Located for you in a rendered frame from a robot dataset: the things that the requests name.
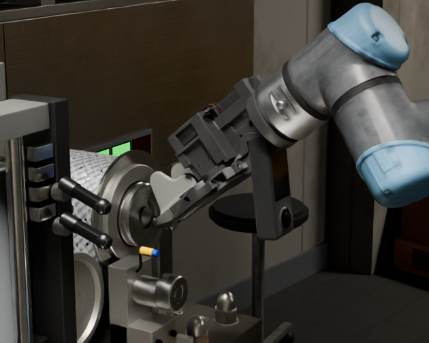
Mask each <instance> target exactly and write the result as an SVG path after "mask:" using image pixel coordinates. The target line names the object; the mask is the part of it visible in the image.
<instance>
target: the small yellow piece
mask: <svg viewBox="0 0 429 343"><path fill-rule="evenodd" d="M142 255H146V256H150V257H159V255H160V251H159V250H155V249H154V248H147V247H143V246H142V247H141V248H140V251H139V262H140V265H139V268H138V269H137V270H136V273H138V272H139V271H140V270H141V269H142Z"/></svg>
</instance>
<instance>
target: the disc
mask: <svg viewBox="0 0 429 343"><path fill-rule="evenodd" d="M134 164H141V165H147V166H149V167H150V168H152V169H153V170H154V171H155V172H157V171H160V172H162V171H161V168H160V166H159V164H158V162H157V161H156V159H155V158H154V157H153V156H152V155H151V154H149V153H148V152H146V151H143V150H129V151H127V152H124V153H123V154H121V155H120V156H119V157H117V158H116V159H115V160H114V161H113V162H112V163H111V164H110V166H109V167H108V168H107V170H106V172H105V173H104V175H103V177H102V179H101V181H100V183H99V186H98V187H97V191H96V195H98V196H99V197H101V198H104V199H106V198H107V196H108V192H109V190H110V187H111V186H112V184H113V182H114V181H115V179H116V177H117V176H118V175H119V174H120V173H121V172H122V171H123V170H124V169H125V168H126V167H129V166H130V165H134ZM91 226H92V227H94V228H96V229H97V230H99V231H101V232H102V233H103V215H100V214H98V213H96V211H95V210H94V209H92V212H91ZM161 232H162V229H160V230H159V233H158V235H157V238H156V240H155V242H154V243H153V245H152V246H151V248H154V249H155V247H156V245H157V243H158V241H159V238H160V236H161ZM93 248H94V251H95V254H96V256H97V258H98V260H99V262H100V263H101V264H102V266H103V267H104V268H105V269H106V270H108V266H109V265H110V264H112V263H114V262H116V261H118V259H116V258H114V257H113V256H112V254H111V253H110V251H109V250H108V249H107V250H105V249H104V250H102V249H100V248H98V247H97V245H95V244H94V243H93Z"/></svg>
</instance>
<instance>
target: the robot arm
mask: <svg viewBox="0 0 429 343"><path fill-rule="evenodd" d="M409 54H410V48H409V46H408V41H407V38H406V36H405V34H404V32H403V31H402V29H401V28H400V26H399V25H398V23H397V22H396V21H395V20H394V19H393V18H392V17H391V16H390V15H389V14H388V13H387V12H386V11H385V10H383V9H382V8H380V7H379V6H377V5H373V4H371V3H360V4H357V5H356V6H355V7H353V8H352V9H350V10H349V11H348V12H347V13H345V14H344V15H342V16H341V17H340V18H339V19H338V20H336V21H335V22H331V23H329V24H328V27H327V28H326V29H325V30H323V31H322V32H321V33H320V34H318V36H317V37H315V38H314V39H313V40H312V41H310V42H309V43H308V44H307V45H305V47H303V48H302V49H301V50H300V51H299V52H297V53H296V54H295V55H293V56H292V57H291V58H290V59H289V60H288V61H287V62H286V63H284V64H283V65H281V66H280V67H279V68H278V69H277V70H276V71H274V72H273V73H272V74H270V75H269V76H268V77H267V78H266V79H265V80H264V81H263V80H262V79H261V78H260V77H259V75H256V76H252V77H251V78H244V79H241V81H239V82H238V83H237V84H236V85H235V86H234V88H235V90H234V91H232V92H231V93H230V94H229V95H228V96H227V97H226V98H224V99H223V100H222V101H221V102H220V103H213V104H209V105H207V106H205V107H204V108H202V109H201V110H200V112H198V113H197V114H196V115H194V116H193V117H192V118H191V119H189V120H188V121H187V122H186V123H185V124H184V125H183V126H182V127H180V128H179V129H178V130H177V131H175V132H174V133H173V134H172V135H171V136H169V138H168V139H167V140H168V142H169V143H170V144H171V146H172V148H173V149H174V150H175V152H176V154H175V155H176V157H177V158H178V160H179V161H180V163H177V164H175V165H174V166H173V167H172V170H171V176H172V178H170V177H169V176H167V175H166V174H164V173H163V172H161V171H156V172H155V173H153V174H152V175H151V177H150V185H151V188H152V190H153V193H154V195H155V198H156V200H157V203H158V205H159V208H160V211H161V213H160V217H159V218H158V219H157V220H156V221H155V222H154V223H153V226H154V227H155V228H156V229H160V228H170V227H172V226H173V225H174V224H175V223H177V222H178V223H181V222H182V221H184V220H185V219H186V218H188V217H190V216H191V215H192V214H194V213H196V212H197V211H198V210H200V209H202V208H203V207H204V206H206V205H207V204H209V203H210V202H212V201H214V200H215V199H216V198H218V197H219V196H220V195H222V194H224V193H225V192H226V191H228V190H229V189H231V188H233V187H235V186H236V185H238V184H240V183H241V182H243V181H244V180H246V179H247V178H248V177H250V176H251V177H252V185H253V198H254V205H255V219H256V226H257V237H258V238H259V239H260V240H271V241H275V240H277V239H279V238H281V237H283V236H284V235H286V234H288V233H289V232H291V231H292V230H293V214H292V206H291V191H290V184H289V170H288V162H287V148H290V147H291V146H293V145H294V144H295V143H296V142H298V141H299V140H303V139H304V138H306V137H307V136H309V135H310V134H311V133H312V132H314V131H315V130H317V129H318V128H320V126H322V125H323V124H325V123H326V122H328V121H329V119H331V118H332V117H333V119H334V121H335V123H336V125H337V127H338V129H339V131H340V133H341V135H342V137H343V139H344V141H345V143H346V145H347V147H348V149H349V152H350V153H351V156H352V157H353V160H354V161H355V164H356V169H357V172H358V174H359V175H360V177H361V178H362V179H363V180H364V181H365V183H366V184H367V186H368V188H369V189H370V192H371V193H372V195H373V197H374V198H375V200H376V202H377V203H378V204H380V205H381V206H383V207H386V208H399V207H403V206H407V205H409V204H410V203H412V202H414V201H419V200H421V199H423V198H425V197H427V196H429V99H427V100H421V101H411V100H410V98H409V96H408V94H407V92H406V91H405V89H404V86H403V85H402V83H401V81H400V78H399V77H398V75H397V73H396V70H398V69H400V68H401V65H402V64H403V63H404V62H405V61H406V60H407V59H408V57H409ZM215 104H216V105H215ZM211 106H213V107H211ZM207 107H208V108H207ZM206 108H207V109H206ZM204 109H206V110H204ZM203 110H204V111H203Z"/></svg>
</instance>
